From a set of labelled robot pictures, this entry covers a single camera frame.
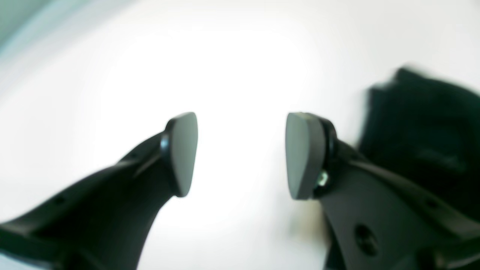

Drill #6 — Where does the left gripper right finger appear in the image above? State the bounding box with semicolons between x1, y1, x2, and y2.
285;112;480;270

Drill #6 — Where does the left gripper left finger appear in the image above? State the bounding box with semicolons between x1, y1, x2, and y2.
0;112;198;270

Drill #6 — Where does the black T-shirt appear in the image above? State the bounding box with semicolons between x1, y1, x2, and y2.
358;67;480;220

